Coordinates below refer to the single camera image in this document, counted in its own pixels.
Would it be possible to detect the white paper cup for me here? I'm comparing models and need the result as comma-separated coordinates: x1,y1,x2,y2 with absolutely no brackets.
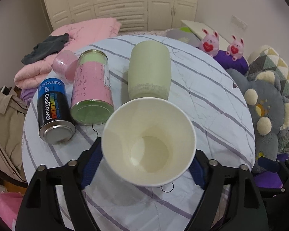
101,98,196,187

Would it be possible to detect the pale green plastic cup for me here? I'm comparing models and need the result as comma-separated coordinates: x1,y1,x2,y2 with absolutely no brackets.
128,41,172,100

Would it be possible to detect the pink cloth at corner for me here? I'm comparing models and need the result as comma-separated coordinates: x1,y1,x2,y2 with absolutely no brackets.
0,192,23,230

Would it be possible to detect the grey plush toy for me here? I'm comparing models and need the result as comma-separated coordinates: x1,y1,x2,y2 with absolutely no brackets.
227,69,289,161

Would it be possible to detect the blue black CoolTowel can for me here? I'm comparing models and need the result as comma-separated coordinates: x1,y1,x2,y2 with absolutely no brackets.
37,78,76,144

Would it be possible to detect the purple cushion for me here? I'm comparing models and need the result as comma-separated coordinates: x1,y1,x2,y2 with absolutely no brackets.
213,50,249,75

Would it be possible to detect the striped white table cloth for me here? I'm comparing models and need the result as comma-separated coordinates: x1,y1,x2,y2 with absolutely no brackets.
22,35,255,230

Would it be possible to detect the triangle pattern pillow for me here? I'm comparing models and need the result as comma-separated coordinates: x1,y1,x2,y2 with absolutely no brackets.
245,45,289,154

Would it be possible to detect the beige jacket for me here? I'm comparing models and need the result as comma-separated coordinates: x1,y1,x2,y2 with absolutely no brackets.
0,92,28,183

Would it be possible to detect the folded purple blanket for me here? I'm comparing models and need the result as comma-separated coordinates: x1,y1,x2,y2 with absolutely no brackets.
20,88,37,106

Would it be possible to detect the right pink bunny plush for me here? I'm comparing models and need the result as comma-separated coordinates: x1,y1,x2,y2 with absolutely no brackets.
226,35,244,62

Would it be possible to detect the pink bunny plush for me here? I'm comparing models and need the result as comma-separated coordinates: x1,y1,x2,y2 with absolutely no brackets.
198,29,219,57
226,35,244,62

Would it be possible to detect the pink green towel canister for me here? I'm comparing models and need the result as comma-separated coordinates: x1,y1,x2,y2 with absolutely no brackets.
70,49,114,125

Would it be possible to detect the left pink bunny plush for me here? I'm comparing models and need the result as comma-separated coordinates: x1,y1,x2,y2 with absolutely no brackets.
198,29,219,57

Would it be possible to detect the small pink clear canister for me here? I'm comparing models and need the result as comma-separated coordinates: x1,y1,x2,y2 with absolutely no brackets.
52,50,78,83

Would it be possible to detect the white bedside board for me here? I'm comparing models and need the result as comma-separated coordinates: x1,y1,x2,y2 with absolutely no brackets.
181,20,229,50

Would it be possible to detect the grey flower pillow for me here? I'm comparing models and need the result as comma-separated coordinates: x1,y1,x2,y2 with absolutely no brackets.
165,29,200,48

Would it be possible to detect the dark grey garment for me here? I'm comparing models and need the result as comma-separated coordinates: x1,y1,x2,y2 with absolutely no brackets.
21,33,69,65

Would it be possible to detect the heart pattern bed sheet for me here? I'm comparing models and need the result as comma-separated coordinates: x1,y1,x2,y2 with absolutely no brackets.
118,29,171,37

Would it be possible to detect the folded pink quilt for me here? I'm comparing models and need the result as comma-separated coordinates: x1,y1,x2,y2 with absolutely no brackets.
14,17,122,89

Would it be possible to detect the cream white wardrobe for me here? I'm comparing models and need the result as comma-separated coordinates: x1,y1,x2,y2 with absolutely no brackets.
44,0,198,32

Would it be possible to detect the white wall socket strip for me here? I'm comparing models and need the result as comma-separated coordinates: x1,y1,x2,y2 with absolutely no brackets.
231,15,247,31

